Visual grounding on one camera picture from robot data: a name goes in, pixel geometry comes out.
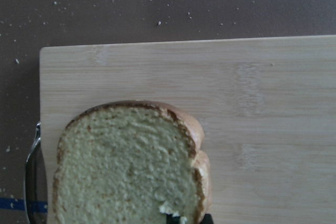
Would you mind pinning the wooden cutting board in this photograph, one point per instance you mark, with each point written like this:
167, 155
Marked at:
267, 107

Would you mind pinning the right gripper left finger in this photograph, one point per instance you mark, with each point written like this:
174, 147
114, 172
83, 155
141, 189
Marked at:
170, 219

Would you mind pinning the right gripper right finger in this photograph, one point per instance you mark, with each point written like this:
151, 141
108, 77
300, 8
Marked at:
207, 219

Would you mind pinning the bread slice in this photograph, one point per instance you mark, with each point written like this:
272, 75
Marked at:
131, 162

